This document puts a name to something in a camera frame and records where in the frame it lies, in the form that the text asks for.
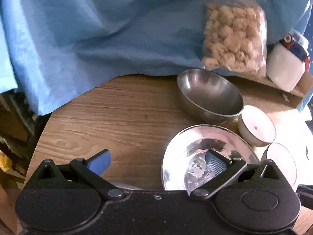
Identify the light blue cloth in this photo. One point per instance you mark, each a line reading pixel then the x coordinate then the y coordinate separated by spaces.
pixel 55 50

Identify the white red-rimmed ceramic bowl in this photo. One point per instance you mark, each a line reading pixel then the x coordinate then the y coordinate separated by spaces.
pixel 255 127

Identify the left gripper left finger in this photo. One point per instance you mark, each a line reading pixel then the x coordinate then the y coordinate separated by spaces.
pixel 79 179

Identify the deep steel bowl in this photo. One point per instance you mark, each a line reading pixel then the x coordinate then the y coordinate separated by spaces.
pixel 209 96

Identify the wooden desk shelf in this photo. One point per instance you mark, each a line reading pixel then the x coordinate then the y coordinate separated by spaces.
pixel 298 98

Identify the white jar blue lid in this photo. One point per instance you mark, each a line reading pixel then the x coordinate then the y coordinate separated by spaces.
pixel 288 61

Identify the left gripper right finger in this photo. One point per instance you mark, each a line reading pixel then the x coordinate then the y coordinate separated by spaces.
pixel 232 172

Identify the clear bag of snacks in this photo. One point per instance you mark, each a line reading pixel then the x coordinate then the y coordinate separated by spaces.
pixel 235 37

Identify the shiny steel plate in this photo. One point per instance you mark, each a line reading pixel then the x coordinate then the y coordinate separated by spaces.
pixel 184 166

